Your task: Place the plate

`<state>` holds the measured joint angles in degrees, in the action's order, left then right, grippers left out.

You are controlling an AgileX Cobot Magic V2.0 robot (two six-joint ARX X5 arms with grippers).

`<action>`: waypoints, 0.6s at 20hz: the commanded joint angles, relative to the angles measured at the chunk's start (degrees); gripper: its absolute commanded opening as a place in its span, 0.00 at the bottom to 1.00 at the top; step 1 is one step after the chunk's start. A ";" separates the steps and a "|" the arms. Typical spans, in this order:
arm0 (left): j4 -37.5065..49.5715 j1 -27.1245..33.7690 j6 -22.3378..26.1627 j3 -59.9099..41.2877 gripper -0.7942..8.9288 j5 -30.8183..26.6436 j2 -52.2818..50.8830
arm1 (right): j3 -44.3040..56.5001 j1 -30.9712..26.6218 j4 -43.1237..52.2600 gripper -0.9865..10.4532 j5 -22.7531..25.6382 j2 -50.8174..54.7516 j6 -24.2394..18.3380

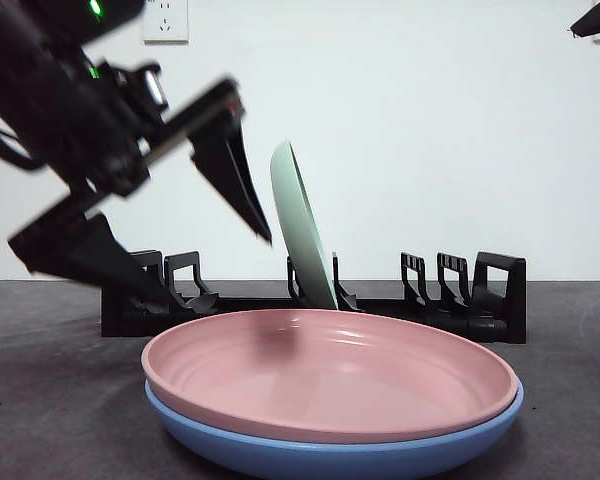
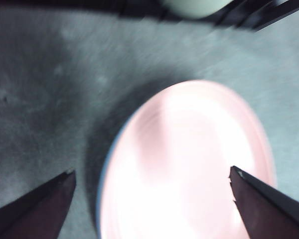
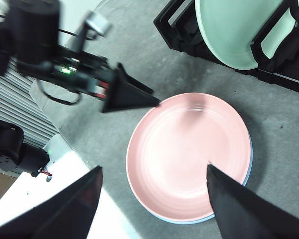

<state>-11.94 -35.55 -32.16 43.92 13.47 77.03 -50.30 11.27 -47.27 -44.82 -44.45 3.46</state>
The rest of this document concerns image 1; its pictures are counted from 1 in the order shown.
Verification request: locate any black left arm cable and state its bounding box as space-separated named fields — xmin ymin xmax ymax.
xmin=0 ymin=118 xmax=49 ymax=174

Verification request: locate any blue round plate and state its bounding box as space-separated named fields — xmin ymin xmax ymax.
xmin=144 ymin=379 xmax=525 ymax=480

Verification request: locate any pink round plate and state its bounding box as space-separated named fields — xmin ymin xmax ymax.
xmin=140 ymin=308 xmax=520 ymax=445

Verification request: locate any black plastic plate rack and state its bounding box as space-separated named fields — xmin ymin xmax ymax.
xmin=101 ymin=249 xmax=527 ymax=345

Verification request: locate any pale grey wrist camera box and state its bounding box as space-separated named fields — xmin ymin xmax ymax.
xmin=138 ymin=63 xmax=170 ymax=112

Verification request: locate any pale green round plate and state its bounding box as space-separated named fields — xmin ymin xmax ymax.
xmin=270 ymin=140 xmax=340 ymax=312

